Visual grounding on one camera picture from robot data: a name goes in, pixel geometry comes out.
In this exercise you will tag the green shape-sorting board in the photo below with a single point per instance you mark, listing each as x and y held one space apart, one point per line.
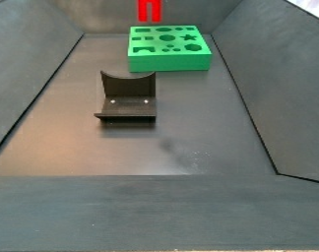
166 48

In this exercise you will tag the red double-square peg object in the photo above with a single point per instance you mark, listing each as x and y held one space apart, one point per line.
149 9

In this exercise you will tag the dark grey curved holder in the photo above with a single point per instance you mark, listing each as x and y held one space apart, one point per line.
129 97

